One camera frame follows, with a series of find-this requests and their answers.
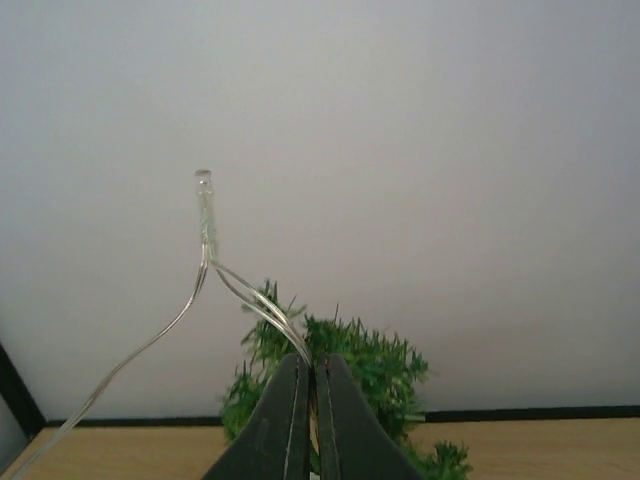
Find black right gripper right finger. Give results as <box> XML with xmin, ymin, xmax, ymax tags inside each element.
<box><xmin>315</xmin><ymin>354</ymin><xmax>423</xmax><ymax>480</ymax></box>

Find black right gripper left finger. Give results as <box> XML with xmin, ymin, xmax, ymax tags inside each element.
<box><xmin>203</xmin><ymin>354</ymin><xmax>310</xmax><ymax>480</ymax></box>

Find clear led string lights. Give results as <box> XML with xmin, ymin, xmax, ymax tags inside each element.
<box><xmin>9</xmin><ymin>169</ymin><xmax>312</xmax><ymax>479</ymax></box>

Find small green christmas tree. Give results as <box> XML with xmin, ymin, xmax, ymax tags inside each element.
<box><xmin>207</xmin><ymin>283</ymin><xmax>471</xmax><ymax>479</ymax></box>

